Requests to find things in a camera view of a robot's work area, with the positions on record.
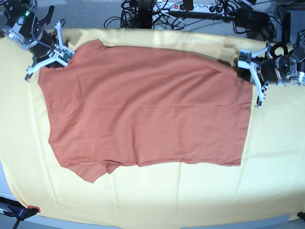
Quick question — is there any black clamp at right edge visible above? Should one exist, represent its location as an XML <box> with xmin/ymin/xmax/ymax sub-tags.
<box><xmin>297</xmin><ymin>212</ymin><xmax>305</xmax><ymax>221</ymax></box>

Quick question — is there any pale yellow table cloth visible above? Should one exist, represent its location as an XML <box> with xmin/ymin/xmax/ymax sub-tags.
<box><xmin>0</xmin><ymin>38</ymin><xmax>305</xmax><ymax>229</ymax></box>

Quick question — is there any black central stand post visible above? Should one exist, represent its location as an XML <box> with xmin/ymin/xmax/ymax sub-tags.
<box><xmin>136</xmin><ymin>0</ymin><xmax>154</xmax><ymax>29</ymax></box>

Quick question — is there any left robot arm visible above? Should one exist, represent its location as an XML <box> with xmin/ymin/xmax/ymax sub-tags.
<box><xmin>237</xmin><ymin>30</ymin><xmax>305</xmax><ymax>90</ymax></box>

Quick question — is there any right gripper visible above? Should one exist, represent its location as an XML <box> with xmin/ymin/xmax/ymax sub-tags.
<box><xmin>28</xmin><ymin>6</ymin><xmax>56</xmax><ymax>57</ymax></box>

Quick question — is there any black box at right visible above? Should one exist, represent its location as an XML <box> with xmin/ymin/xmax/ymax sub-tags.
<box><xmin>281</xmin><ymin>11</ymin><xmax>291</xmax><ymax>44</ymax></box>

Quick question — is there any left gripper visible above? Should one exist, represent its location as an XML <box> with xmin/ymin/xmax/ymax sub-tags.
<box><xmin>237</xmin><ymin>57</ymin><xmax>279</xmax><ymax>85</ymax></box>

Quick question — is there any blue black bar clamp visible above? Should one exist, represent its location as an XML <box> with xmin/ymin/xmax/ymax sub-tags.
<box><xmin>0</xmin><ymin>197</ymin><xmax>41</xmax><ymax>229</ymax></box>

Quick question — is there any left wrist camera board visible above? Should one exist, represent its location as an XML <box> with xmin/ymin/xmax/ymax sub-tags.
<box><xmin>239</xmin><ymin>50</ymin><xmax>252</xmax><ymax>63</ymax></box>

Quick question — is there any terracotta orange T-shirt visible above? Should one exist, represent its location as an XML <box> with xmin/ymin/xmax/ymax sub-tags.
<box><xmin>38</xmin><ymin>40</ymin><xmax>252</xmax><ymax>183</ymax></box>

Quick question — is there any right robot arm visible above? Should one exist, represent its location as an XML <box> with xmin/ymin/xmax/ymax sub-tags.
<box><xmin>0</xmin><ymin>0</ymin><xmax>56</xmax><ymax>58</ymax></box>

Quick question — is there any black power adapter brick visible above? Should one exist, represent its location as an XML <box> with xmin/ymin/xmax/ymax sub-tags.
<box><xmin>235</xmin><ymin>9</ymin><xmax>270</xmax><ymax>28</ymax></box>

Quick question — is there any white power strip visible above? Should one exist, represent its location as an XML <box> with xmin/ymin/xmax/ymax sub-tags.
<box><xmin>153</xmin><ymin>2</ymin><xmax>225</xmax><ymax>16</ymax></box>

